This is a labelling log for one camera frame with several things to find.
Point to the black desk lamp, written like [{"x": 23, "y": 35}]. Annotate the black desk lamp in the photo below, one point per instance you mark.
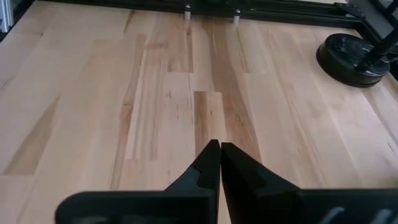
[{"x": 354, "y": 60}]

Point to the black aluminium frame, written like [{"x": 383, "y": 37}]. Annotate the black aluminium frame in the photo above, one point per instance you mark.
[{"x": 280, "y": 12}]

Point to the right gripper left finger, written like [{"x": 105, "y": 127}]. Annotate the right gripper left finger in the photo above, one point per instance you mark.
[{"x": 205, "y": 171}]

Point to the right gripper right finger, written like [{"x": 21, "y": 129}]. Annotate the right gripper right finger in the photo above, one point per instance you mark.
[{"x": 248, "y": 177}]

